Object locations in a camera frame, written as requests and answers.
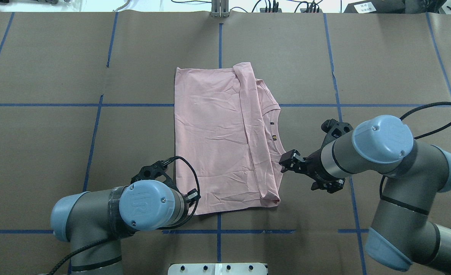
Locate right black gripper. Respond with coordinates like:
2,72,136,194
279,120,353,192

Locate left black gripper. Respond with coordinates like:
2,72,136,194
131,160,201,202

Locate pink Snoopy t-shirt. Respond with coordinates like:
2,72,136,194
174,62,285,215

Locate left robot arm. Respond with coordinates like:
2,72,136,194
49,155,201,275

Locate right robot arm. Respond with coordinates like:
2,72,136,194
279,115,451,275

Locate black box with label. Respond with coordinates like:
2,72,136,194
343,0,405,14

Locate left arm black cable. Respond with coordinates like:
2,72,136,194
38,156,201,275

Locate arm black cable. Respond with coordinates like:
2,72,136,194
378,102,451,199
38,156,201,275

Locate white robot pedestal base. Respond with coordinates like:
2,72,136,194
167,262,269,275

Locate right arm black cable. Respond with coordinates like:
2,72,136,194
378,102,451,199

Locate aluminium frame post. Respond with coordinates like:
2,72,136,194
210,0,230,18

